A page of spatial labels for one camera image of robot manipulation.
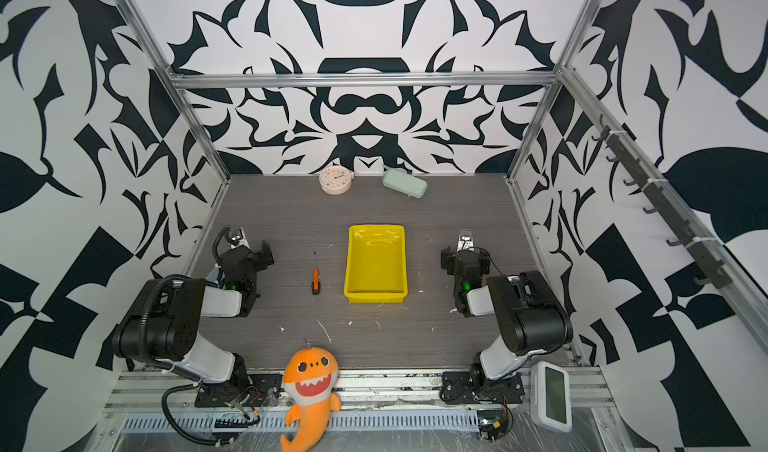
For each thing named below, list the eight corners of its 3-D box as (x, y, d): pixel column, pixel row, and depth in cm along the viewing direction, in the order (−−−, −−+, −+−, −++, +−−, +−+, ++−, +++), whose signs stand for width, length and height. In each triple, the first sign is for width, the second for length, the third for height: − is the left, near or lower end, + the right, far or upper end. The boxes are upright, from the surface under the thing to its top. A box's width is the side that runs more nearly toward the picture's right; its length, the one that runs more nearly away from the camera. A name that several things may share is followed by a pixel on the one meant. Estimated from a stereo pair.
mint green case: (378, 183, 120) (378, 179, 118) (388, 170, 125) (388, 166, 123) (421, 200, 115) (422, 196, 113) (430, 186, 119) (431, 181, 117)
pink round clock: (317, 195, 115) (316, 191, 113) (322, 169, 124) (321, 165, 122) (352, 195, 115) (351, 191, 113) (354, 169, 124) (353, 165, 122)
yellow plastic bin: (345, 304, 90) (342, 294, 84) (351, 234, 106) (349, 221, 100) (407, 304, 90) (408, 294, 84) (403, 234, 106) (405, 221, 100)
